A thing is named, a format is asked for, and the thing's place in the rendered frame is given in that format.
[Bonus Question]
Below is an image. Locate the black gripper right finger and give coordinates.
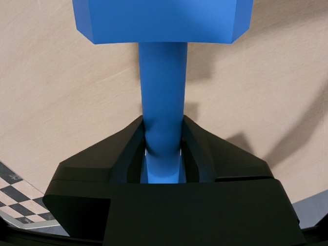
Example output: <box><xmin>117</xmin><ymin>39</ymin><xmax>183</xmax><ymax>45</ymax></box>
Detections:
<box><xmin>181</xmin><ymin>115</ymin><xmax>275</xmax><ymax>183</ymax></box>

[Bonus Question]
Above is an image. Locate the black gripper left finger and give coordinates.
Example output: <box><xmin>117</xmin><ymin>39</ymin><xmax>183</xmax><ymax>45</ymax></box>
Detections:
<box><xmin>51</xmin><ymin>115</ymin><xmax>145</xmax><ymax>184</ymax></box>

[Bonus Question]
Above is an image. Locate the blue dumbbell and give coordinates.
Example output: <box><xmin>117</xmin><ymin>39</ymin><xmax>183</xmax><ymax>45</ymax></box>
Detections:
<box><xmin>72</xmin><ymin>0</ymin><xmax>253</xmax><ymax>184</ymax></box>

